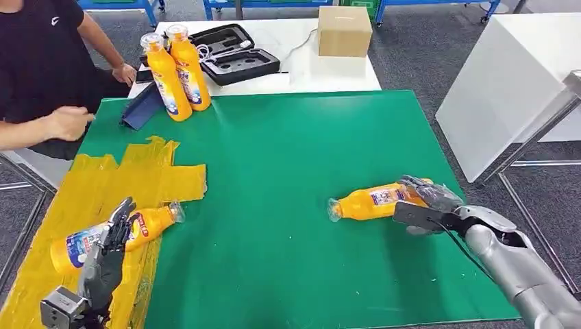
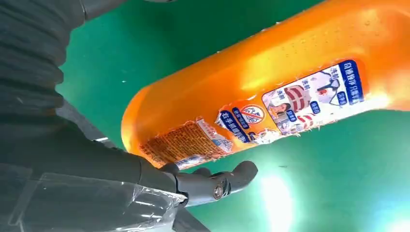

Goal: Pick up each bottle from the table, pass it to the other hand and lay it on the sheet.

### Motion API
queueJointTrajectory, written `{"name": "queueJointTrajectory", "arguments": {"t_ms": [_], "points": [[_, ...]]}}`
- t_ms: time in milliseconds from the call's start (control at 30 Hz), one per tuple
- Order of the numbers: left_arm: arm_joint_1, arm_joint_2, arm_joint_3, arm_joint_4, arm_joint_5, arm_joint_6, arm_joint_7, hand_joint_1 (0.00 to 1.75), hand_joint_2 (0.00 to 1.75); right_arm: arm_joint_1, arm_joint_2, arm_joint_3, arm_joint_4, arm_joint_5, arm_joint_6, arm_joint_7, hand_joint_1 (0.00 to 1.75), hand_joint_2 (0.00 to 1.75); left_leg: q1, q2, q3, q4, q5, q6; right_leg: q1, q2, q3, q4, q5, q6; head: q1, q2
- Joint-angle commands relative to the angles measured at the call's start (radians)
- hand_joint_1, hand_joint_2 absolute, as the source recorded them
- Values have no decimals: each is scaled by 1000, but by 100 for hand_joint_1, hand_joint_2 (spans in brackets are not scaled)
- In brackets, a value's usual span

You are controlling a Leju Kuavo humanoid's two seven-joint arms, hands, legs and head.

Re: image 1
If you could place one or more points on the orange drink bottle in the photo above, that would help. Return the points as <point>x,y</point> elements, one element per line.
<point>154,222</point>
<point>363,204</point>
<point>193,77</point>
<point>170,86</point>

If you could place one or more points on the green crate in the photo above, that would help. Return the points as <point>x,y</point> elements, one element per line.
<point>363,5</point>

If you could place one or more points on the person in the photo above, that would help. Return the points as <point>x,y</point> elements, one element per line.
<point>41,59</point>

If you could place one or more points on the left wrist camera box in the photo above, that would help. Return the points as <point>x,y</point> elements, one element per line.
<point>61,308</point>

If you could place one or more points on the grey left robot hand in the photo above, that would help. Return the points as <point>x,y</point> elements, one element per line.
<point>102,272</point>

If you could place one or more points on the green mat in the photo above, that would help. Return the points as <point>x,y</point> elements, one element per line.
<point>290,159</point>

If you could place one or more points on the cardboard box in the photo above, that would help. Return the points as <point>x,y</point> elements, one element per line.
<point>345,32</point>

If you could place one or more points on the black phone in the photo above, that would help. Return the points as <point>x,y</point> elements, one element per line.
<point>144,76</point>

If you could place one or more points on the steel table frame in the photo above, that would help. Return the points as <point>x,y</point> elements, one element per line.
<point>31,186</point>
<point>540,127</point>

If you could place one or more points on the large white table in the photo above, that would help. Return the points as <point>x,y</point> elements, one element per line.
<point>499,91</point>

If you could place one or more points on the person's right hand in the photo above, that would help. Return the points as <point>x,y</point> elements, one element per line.
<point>70,123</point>

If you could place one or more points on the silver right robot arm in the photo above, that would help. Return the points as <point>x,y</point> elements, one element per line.
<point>522,272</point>

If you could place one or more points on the person's left hand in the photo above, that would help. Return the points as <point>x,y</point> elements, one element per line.
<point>125,75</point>

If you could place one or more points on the blue folding stand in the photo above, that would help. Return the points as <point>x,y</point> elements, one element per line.
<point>143,109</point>

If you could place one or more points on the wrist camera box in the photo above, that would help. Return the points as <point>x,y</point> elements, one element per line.
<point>415,215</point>
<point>61,308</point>

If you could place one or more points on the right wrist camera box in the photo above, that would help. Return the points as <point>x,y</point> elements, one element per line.
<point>415,215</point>

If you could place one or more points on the open black foam case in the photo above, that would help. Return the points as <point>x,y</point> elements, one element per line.
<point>240,66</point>

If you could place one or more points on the yellow sheet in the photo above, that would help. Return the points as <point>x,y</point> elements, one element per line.
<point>81,190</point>

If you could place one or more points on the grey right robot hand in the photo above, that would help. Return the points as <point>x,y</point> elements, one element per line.
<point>438,195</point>

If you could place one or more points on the blue cart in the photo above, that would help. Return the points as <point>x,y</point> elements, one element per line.
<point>417,3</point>
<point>258,2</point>
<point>140,4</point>

